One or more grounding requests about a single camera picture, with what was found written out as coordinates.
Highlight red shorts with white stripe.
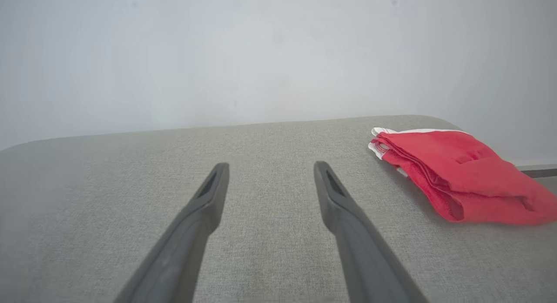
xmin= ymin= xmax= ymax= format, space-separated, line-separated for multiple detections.
xmin=368 ymin=127 xmax=557 ymax=226

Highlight white and dark baseboard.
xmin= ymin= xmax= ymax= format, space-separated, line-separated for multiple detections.
xmin=516 ymin=164 xmax=557 ymax=179

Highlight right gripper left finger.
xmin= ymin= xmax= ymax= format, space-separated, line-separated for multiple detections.
xmin=114 ymin=162 xmax=230 ymax=303

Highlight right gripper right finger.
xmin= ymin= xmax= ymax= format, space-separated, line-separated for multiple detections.
xmin=313 ymin=161 xmax=429 ymax=303

